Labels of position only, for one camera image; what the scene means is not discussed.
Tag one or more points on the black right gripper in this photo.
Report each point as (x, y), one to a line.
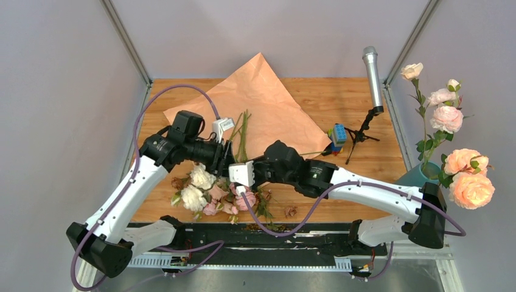
(257, 182)

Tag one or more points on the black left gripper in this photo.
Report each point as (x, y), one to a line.
(216, 166)

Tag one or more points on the rose bouquet with green leaves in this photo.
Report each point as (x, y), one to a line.
(238, 189)

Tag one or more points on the brown kraft wrapping paper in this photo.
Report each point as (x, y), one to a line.
(275, 115)

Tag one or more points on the single rose stem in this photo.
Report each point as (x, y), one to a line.
(411, 73)

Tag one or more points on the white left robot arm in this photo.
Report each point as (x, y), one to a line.
(104, 241)

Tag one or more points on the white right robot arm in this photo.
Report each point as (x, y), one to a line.
(415, 213)

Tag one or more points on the teal ceramic vase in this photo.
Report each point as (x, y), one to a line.
(420, 175)

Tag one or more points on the peach roses in vase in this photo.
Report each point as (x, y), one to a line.
(463, 171)

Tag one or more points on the dried brown rose head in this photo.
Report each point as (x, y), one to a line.
(290, 212)

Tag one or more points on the multicolour toy brick stack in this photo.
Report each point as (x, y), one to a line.
(331, 148)

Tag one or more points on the blue toy brick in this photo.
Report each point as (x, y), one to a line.
(339, 135)

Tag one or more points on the silver microphone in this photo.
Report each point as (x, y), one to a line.
(370, 61)

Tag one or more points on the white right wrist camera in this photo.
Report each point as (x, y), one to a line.
(241, 175)

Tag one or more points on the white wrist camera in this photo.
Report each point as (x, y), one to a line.
(221, 125)
(241, 175)

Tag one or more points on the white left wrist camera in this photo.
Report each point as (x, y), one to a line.
(221, 125)

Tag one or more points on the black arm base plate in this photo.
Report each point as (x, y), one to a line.
(247, 244)

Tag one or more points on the white slotted cable duct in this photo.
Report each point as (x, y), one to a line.
(170, 261)

